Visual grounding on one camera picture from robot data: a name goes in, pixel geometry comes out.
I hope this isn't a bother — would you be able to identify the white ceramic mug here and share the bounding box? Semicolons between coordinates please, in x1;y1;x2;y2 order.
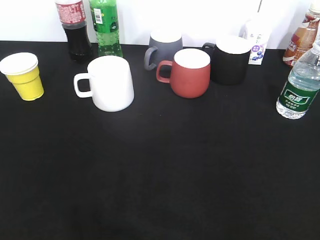
73;55;135;112

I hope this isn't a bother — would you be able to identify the water bottle green label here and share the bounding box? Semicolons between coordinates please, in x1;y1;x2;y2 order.
276;38;320;120

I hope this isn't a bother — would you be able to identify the yellow paper cup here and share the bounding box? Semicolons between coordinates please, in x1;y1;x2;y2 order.
0;52;45;101

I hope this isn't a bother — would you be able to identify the red ceramic mug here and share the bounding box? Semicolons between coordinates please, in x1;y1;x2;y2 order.
156;48;211;99

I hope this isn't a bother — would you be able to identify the grey ceramic mug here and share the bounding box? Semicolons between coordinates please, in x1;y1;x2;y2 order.
144;28;183;71

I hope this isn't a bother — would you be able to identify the black ceramic mug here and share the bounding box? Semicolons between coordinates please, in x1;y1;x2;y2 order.
201;35;253;86

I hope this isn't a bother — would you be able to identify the green soda bottle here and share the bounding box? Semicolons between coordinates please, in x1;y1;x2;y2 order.
89;0;123;58

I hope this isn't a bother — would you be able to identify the white blueberry milk carton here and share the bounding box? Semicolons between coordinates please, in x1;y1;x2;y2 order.
239;13;273;66

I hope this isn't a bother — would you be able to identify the cola bottle red label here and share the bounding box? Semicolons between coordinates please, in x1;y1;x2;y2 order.
55;0;92;63

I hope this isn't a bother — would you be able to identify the brown tea drink bottle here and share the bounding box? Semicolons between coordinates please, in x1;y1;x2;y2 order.
282;0;320;67

